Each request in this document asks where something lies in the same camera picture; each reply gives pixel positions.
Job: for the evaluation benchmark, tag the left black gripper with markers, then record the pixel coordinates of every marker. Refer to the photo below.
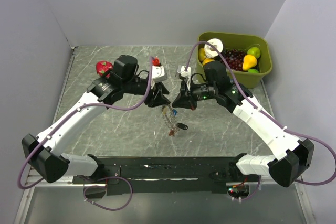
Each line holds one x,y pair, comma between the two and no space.
158,99

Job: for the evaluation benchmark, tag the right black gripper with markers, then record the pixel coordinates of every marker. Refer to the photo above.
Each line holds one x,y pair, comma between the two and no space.
186,99

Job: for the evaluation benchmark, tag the black key fob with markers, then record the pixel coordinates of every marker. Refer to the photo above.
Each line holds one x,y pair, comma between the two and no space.
182,126

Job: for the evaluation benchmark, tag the red key tag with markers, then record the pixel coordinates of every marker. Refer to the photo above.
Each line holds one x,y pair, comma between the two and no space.
172,132

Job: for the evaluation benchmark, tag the red dragon fruit toy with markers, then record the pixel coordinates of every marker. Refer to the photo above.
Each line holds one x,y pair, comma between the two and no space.
103,69

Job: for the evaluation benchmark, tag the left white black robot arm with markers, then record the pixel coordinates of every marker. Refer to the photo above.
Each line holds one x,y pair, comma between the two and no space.
46,151

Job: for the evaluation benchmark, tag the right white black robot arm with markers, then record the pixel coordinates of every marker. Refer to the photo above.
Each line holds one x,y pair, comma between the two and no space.
290,155

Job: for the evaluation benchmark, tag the orange fruit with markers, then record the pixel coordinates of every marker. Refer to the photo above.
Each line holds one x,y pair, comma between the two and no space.
205,61

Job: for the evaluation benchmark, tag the yellow lemon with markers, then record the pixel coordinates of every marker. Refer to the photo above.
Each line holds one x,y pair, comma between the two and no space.
201,55

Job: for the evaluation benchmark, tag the dark red grapes bunch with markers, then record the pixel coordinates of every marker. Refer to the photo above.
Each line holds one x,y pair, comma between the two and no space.
234,58

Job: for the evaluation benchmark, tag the small green fruit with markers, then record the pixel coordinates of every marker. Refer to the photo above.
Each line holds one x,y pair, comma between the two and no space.
253,71

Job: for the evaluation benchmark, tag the yellow pear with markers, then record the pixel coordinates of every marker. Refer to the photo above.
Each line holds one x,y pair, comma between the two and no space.
249,62

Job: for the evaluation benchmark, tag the green lime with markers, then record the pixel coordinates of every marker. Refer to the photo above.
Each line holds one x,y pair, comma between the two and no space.
254,51

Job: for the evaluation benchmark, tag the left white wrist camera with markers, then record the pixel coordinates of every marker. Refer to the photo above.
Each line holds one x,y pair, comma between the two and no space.
158,74

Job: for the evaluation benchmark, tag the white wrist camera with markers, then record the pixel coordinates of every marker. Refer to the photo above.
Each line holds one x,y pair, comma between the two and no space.
184,73
158,74

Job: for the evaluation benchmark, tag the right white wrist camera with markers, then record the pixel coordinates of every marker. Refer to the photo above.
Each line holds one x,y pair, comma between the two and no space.
184,73

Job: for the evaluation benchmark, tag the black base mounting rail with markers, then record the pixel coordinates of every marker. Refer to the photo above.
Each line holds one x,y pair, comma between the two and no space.
166,174

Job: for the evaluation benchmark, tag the aluminium frame rail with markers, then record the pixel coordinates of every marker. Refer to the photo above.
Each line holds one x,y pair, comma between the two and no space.
25,168

